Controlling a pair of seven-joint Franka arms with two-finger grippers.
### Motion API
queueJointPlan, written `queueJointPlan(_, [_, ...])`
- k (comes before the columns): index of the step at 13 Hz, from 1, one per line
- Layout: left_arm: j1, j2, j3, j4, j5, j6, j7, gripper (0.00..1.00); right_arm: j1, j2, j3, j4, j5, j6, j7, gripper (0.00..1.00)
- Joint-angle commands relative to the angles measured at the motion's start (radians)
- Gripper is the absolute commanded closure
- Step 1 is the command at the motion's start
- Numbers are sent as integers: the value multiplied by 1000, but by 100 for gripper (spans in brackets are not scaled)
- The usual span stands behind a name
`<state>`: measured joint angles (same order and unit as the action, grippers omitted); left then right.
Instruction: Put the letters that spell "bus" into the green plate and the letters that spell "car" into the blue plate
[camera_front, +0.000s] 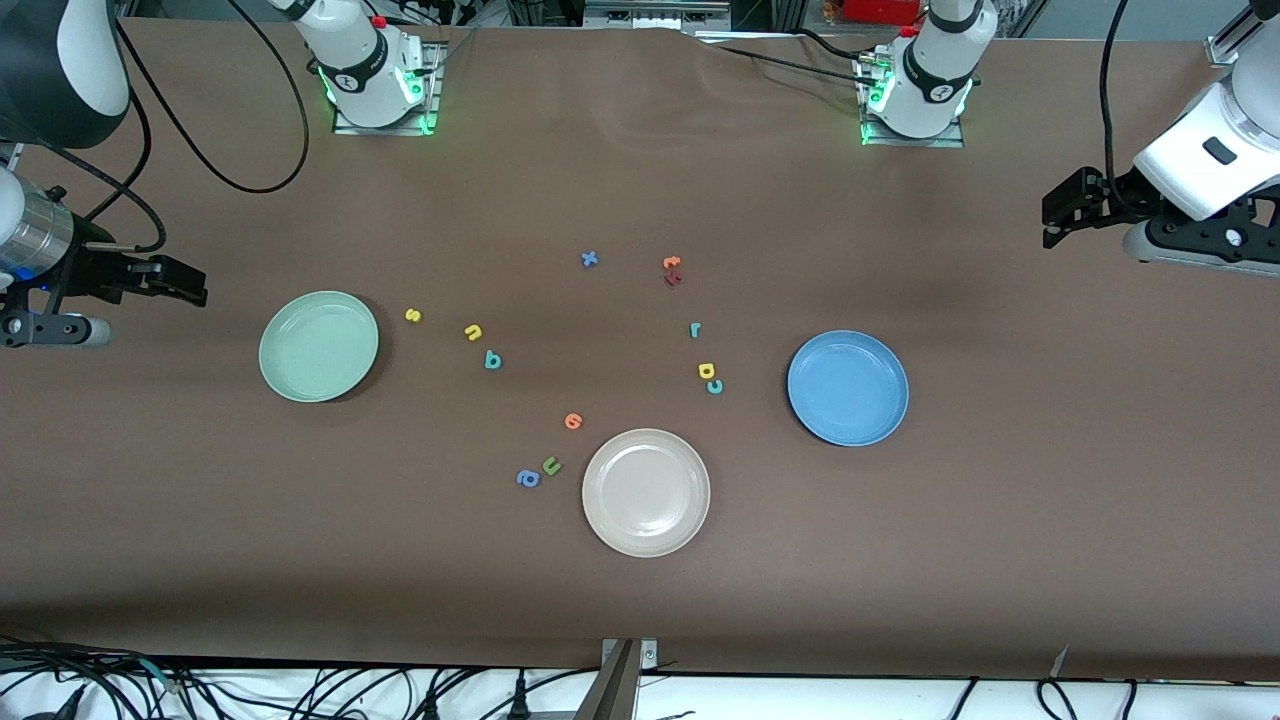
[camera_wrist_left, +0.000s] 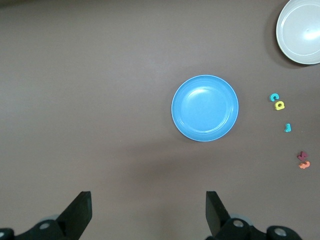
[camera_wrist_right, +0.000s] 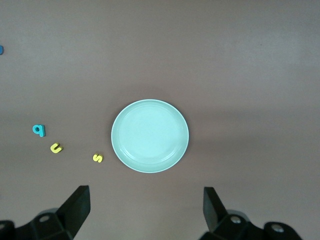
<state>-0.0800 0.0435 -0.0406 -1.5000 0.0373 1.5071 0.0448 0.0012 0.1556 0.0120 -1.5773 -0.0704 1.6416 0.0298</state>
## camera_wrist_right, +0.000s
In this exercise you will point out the yellow foam letter n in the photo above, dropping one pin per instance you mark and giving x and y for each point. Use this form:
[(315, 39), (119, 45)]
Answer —
[(55, 150)]

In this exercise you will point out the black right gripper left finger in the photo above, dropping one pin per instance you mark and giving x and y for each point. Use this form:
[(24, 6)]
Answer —
[(72, 215)]

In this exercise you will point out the pale green plate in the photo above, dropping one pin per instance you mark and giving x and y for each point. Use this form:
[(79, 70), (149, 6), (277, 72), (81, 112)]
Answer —
[(150, 136)]

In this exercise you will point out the yellow foam letter s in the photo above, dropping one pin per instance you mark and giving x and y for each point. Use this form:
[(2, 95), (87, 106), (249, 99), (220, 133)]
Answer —
[(98, 158)]

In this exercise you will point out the teal foam letter b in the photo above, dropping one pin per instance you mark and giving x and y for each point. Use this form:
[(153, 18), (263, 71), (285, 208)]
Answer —
[(42, 131)]

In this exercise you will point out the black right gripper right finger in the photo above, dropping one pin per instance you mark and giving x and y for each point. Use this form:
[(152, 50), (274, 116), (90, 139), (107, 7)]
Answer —
[(215, 215)]

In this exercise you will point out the blue foam letter a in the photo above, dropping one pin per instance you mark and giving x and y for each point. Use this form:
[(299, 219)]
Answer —
[(1, 50)]

